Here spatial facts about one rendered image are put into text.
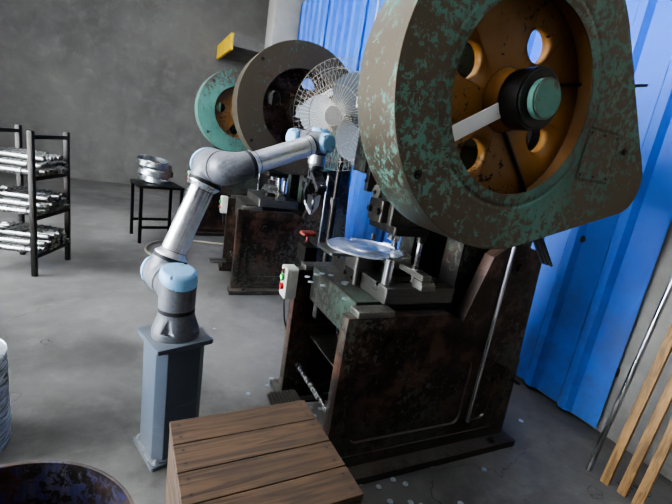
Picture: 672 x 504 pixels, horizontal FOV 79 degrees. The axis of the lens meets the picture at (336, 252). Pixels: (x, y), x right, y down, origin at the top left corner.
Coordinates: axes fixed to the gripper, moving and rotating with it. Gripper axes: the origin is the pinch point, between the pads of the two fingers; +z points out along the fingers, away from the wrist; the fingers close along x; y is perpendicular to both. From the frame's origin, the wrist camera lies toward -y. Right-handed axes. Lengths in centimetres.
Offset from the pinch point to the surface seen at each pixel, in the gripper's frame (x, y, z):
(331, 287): 1.1, -32.5, 22.6
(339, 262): -7.9, -18.5, 17.0
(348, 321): 7, -59, 24
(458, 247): -40, -50, 0
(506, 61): -20, -73, -58
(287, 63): -12, 99, -74
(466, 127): -7, -78, -38
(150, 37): 59, 627, -154
